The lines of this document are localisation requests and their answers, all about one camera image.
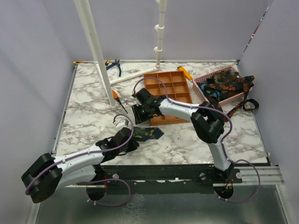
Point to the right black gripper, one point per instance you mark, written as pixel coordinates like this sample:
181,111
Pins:
138,117

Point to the orange handled screwdriver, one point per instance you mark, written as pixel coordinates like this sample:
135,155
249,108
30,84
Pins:
116,97

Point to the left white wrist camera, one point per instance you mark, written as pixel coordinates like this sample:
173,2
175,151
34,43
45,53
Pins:
122,123

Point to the wooden compartment tray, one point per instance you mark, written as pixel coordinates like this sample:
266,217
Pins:
172,82

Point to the white pvc pipe frame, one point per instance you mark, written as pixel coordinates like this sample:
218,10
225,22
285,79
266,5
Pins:
86,18

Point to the navy yellow floral tie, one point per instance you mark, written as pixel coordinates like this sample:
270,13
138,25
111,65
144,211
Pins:
148,133

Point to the black metal base rail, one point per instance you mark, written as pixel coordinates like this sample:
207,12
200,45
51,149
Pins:
160,179

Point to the yellow utility knife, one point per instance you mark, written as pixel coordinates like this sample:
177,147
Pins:
185,72

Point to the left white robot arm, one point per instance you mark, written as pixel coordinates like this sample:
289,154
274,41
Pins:
49,173

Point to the pink perforated plastic basket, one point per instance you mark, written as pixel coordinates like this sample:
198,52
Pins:
208,77

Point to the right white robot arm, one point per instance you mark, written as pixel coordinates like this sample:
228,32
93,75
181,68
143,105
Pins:
208,123

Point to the black orange floral tie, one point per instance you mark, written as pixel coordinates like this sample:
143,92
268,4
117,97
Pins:
242,85

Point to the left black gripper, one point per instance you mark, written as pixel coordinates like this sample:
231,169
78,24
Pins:
134,144

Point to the dark paisley tie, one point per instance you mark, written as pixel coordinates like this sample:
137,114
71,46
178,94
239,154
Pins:
225,77

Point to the yellow black tool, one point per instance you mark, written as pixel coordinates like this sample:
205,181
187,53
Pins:
76,62

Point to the blue floral tie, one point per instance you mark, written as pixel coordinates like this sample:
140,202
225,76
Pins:
210,92

